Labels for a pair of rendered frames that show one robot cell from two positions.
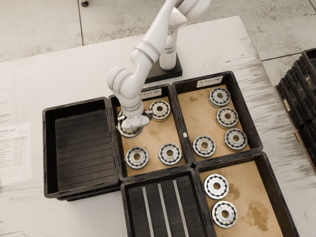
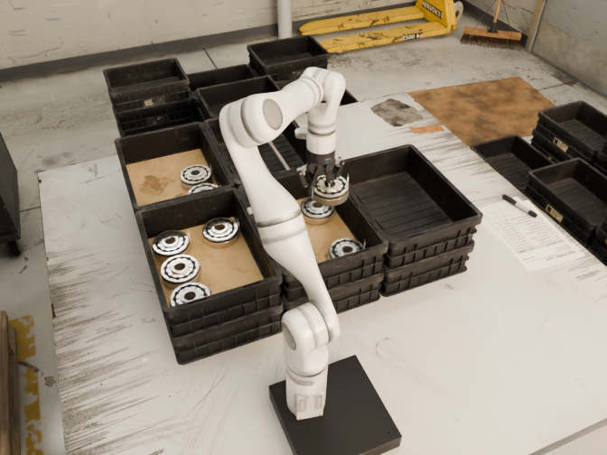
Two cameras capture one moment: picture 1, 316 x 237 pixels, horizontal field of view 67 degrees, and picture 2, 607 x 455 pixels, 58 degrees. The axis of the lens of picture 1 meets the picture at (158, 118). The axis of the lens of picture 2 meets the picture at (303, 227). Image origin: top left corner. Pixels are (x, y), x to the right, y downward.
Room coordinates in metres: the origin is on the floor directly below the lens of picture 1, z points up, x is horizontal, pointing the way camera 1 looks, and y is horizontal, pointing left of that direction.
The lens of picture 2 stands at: (1.49, -0.28, 1.93)
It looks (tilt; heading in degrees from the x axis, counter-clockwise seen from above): 42 degrees down; 164
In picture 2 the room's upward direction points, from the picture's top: straight up
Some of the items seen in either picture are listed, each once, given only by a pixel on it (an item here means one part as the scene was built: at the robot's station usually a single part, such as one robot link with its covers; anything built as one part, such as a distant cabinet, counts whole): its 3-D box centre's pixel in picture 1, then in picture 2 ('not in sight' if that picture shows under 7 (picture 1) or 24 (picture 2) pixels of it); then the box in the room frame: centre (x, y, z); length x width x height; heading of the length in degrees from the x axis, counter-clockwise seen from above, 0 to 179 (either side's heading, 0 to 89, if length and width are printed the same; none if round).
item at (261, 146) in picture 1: (214, 114); (204, 245); (0.41, -0.25, 0.92); 0.40 x 0.30 x 0.02; 7
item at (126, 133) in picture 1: (130, 124); (330, 186); (0.37, 0.11, 1.01); 0.10 x 0.10 x 0.01
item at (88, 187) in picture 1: (78, 143); (402, 191); (0.34, 0.35, 0.92); 0.40 x 0.30 x 0.02; 7
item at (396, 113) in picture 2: not in sight; (396, 110); (-0.43, 0.68, 0.71); 0.22 x 0.19 x 0.01; 7
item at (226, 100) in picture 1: (219, 96); (190, 297); (0.53, -0.31, 0.86); 0.10 x 0.10 x 0.01
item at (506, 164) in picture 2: not in sight; (511, 179); (-0.35, 1.33, 0.26); 0.40 x 0.30 x 0.23; 7
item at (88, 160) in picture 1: (82, 147); (400, 204); (0.34, 0.35, 0.87); 0.40 x 0.30 x 0.11; 7
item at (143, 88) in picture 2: not in sight; (153, 112); (-1.31, -0.35, 0.37); 0.40 x 0.30 x 0.45; 97
